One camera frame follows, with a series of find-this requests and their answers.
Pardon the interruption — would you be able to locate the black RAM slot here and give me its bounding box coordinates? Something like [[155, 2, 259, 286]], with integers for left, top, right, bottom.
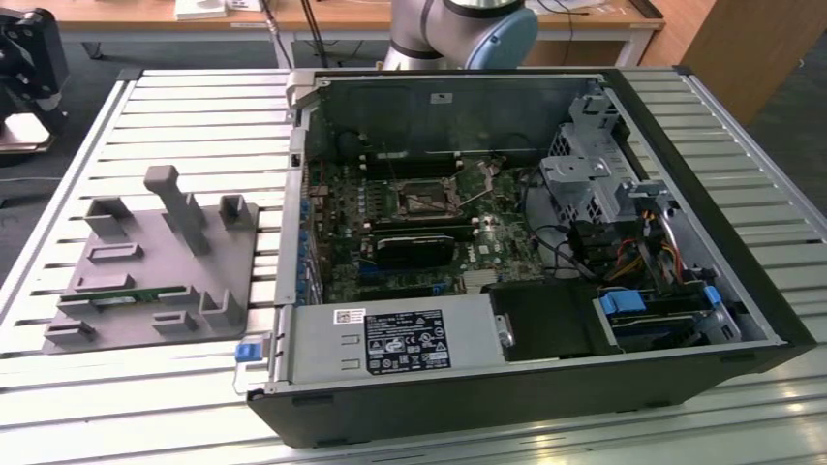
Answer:
[[357, 149, 467, 165], [367, 218, 477, 231], [368, 228, 479, 240]]

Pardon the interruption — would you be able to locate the CPU socket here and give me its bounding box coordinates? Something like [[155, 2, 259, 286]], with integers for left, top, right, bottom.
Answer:
[[387, 178, 464, 219]]

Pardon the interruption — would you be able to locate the black graphics card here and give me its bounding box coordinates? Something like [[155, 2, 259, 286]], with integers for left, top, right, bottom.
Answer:
[[371, 234, 457, 272]]

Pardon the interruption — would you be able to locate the green motherboard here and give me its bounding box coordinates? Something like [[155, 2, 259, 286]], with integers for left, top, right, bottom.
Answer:
[[303, 154, 551, 304]]

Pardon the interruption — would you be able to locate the small silver heat sink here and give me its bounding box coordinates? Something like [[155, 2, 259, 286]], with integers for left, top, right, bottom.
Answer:
[[464, 270, 500, 295]]

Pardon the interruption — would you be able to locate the silver power supply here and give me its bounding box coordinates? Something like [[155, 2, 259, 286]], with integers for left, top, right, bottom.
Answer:
[[273, 294, 512, 388]]

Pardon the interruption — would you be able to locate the metal drive cage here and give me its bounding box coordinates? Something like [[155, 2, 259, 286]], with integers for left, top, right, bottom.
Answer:
[[539, 91, 673, 233]]

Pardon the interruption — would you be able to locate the hard disk in blue carrier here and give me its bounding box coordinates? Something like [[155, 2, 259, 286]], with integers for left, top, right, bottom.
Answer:
[[593, 285, 731, 350]]

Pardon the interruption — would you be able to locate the black PC case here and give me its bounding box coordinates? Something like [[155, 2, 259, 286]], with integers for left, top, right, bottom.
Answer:
[[244, 65, 819, 450]]

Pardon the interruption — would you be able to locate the grey plastic parts rack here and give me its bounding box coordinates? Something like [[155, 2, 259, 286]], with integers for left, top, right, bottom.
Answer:
[[39, 164, 261, 357]]

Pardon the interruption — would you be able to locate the green RAM stick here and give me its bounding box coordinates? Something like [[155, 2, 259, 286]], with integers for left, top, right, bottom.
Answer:
[[89, 286, 188, 305]]

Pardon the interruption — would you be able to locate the white box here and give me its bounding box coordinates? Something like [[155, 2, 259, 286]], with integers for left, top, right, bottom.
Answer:
[[173, 0, 231, 20]]

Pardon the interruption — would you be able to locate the wooden desk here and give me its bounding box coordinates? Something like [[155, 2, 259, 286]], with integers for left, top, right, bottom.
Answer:
[[55, 0, 667, 69]]

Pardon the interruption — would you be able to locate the wooden cabinet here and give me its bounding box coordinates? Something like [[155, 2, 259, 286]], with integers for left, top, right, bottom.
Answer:
[[644, 0, 827, 127]]

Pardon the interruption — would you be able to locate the pale stand plate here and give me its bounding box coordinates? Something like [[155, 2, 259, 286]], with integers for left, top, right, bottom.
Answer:
[[0, 113, 57, 154]]

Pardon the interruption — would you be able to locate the black device on stand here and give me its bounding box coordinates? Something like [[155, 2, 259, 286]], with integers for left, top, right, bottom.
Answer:
[[0, 7, 71, 137]]

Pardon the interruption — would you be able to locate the thin wire locking lever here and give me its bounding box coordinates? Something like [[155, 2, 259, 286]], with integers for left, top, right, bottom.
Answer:
[[459, 183, 499, 207]]

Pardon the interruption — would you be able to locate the black data wire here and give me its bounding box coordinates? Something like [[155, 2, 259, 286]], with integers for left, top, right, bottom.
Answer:
[[528, 225, 601, 280]]

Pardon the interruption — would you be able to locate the coloured power wire bundle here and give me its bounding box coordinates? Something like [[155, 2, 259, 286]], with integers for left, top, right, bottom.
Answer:
[[605, 241, 685, 283]]

